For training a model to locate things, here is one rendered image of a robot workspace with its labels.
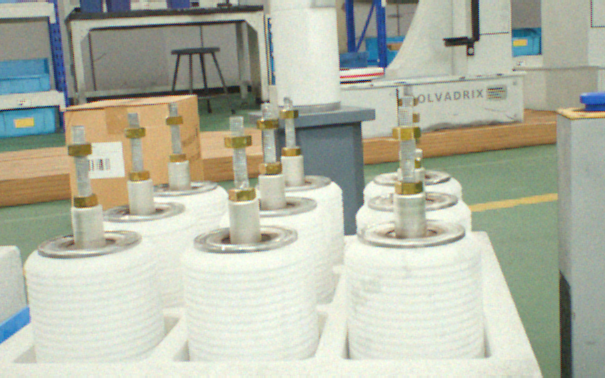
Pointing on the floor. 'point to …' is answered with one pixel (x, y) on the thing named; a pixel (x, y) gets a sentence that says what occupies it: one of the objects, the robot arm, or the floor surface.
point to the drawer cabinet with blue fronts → (257, 56)
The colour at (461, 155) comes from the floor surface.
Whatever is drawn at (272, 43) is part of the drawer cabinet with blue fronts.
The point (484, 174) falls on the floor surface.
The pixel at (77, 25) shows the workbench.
